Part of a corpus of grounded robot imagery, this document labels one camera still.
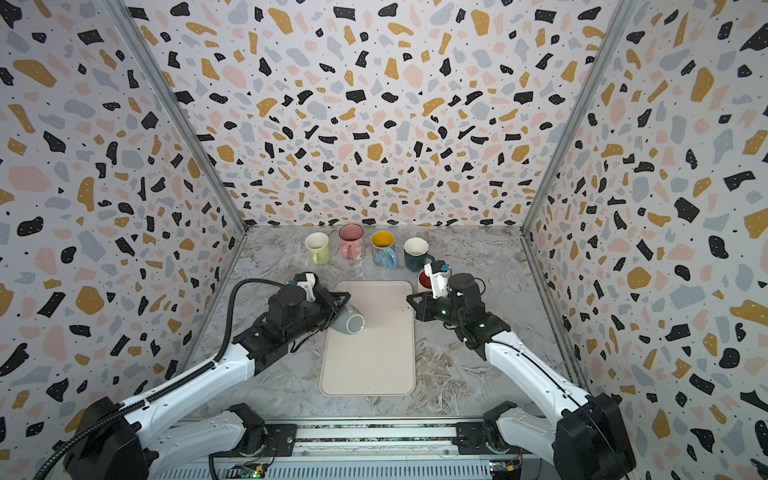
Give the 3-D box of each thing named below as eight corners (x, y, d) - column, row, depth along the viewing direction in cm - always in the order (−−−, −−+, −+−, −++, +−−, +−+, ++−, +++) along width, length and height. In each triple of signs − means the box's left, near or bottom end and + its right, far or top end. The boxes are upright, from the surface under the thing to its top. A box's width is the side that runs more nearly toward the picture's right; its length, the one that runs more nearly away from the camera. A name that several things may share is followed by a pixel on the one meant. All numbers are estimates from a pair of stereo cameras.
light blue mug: (371, 274, 110) (368, 255, 102) (373, 250, 118) (371, 230, 109) (398, 274, 110) (398, 255, 102) (398, 250, 118) (398, 230, 109)
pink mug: (340, 268, 110) (335, 249, 102) (344, 242, 119) (341, 223, 111) (363, 268, 110) (360, 249, 102) (365, 242, 119) (363, 223, 111)
